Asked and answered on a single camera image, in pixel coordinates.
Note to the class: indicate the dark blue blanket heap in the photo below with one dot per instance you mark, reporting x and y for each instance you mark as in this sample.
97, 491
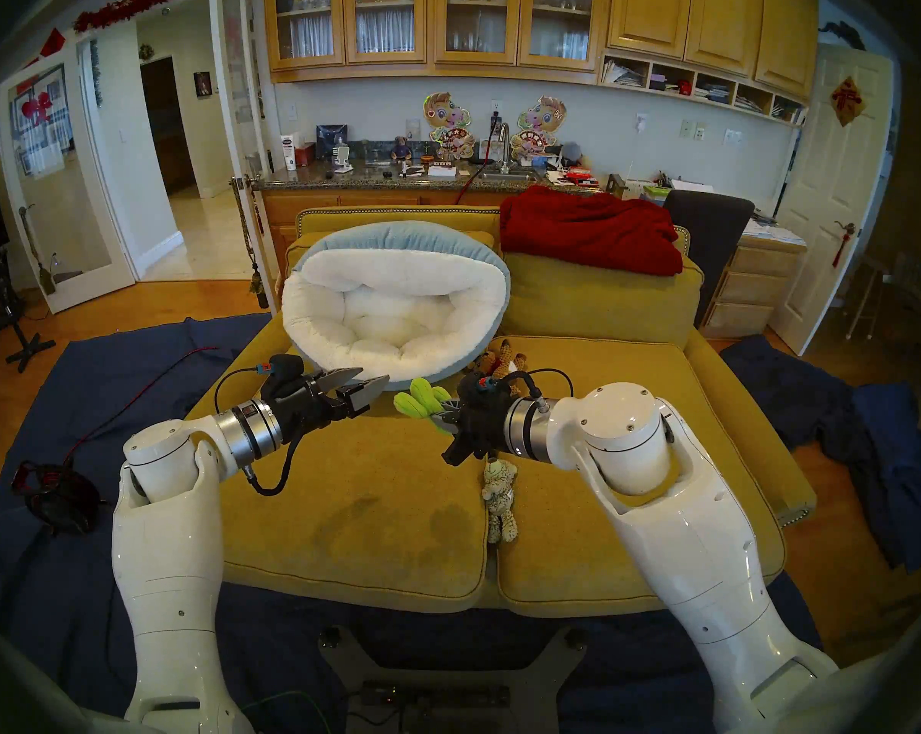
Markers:
888, 449

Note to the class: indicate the long hanging shoehorn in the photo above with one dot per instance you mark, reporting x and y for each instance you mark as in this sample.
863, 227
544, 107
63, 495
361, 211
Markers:
46, 281

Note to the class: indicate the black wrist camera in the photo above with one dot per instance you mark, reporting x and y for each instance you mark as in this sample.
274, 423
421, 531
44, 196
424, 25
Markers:
487, 382
283, 375

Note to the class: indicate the black wall decoration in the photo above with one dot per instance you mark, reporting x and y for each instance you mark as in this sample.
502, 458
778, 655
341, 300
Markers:
843, 30

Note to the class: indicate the white and blue dog bed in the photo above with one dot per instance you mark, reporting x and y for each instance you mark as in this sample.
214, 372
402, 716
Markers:
399, 281

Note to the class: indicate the white glass french door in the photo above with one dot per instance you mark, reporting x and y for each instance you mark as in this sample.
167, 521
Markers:
227, 90
93, 293

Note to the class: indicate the stack of papers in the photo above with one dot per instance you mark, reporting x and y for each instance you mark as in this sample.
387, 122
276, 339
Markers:
774, 233

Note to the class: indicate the red blanket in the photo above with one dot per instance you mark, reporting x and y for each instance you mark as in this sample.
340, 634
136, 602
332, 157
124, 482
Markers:
583, 232

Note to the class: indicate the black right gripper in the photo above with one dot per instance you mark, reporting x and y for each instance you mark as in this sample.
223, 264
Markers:
483, 427

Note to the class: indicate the chrome faucet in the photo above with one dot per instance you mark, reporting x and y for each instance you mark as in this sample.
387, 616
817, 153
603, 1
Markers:
506, 155

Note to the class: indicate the brown reindeer plush toy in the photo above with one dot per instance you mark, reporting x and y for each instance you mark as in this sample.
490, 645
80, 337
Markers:
498, 358

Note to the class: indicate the blue floor cloth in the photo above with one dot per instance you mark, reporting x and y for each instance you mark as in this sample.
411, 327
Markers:
124, 358

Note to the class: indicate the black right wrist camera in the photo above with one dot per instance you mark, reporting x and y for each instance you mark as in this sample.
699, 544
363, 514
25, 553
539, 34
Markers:
487, 382

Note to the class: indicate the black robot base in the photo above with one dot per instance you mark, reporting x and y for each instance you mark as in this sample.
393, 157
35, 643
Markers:
353, 671

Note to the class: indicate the yellow back cushion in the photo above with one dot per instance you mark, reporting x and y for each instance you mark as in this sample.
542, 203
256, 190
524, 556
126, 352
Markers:
598, 304

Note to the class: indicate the wooden drawer cabinet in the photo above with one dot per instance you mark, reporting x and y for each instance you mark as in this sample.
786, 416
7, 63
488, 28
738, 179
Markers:
751, 289

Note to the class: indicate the cartoon child wall decoration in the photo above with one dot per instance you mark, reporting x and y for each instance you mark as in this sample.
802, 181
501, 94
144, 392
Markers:
540, 122
446, 121

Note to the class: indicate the red tinsel garland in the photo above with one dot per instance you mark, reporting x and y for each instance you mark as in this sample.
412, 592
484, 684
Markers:
139, 1

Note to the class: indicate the dark upholstered chair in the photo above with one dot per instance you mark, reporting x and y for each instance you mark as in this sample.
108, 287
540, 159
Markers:
709, 235

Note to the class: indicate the red knot door decoration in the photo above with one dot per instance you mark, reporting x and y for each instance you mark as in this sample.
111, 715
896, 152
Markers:
38, 107

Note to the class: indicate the red paper wall decoration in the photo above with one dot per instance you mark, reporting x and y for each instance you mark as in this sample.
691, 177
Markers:
53, 44

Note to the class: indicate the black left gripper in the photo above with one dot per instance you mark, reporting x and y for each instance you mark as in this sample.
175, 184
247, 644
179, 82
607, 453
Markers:
311, 407

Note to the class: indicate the wooden wall cabinets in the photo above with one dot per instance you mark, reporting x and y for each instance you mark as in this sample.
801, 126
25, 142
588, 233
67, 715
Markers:
651, 14

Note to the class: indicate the granite counter with wood base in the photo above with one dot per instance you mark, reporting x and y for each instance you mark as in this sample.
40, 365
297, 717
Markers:
330, 199

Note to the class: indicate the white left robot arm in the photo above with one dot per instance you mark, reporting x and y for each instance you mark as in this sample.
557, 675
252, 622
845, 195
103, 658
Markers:
170, 572

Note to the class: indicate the white lotion bottle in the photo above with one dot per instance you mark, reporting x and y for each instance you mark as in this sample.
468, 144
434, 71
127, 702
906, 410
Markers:
289, 155

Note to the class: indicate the white panel door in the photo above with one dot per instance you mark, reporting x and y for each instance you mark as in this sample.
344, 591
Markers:
827, 174

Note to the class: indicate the yellow sofa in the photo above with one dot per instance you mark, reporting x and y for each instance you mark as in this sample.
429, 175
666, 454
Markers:
735, 404

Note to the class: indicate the small framed hall picture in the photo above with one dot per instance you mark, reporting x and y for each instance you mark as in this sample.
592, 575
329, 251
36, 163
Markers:
203, 84

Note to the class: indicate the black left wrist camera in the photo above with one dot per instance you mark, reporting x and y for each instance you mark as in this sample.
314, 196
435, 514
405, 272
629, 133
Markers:
283, 375

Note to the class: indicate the green cactus plush toy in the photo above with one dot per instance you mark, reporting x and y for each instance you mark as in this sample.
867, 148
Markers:
422, 396

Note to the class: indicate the dark blue box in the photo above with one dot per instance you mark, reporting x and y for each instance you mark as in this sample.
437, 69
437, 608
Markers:
331, 140

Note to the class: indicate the red diamond door ornament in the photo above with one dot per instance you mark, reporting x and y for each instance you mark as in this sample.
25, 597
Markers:
847, 100

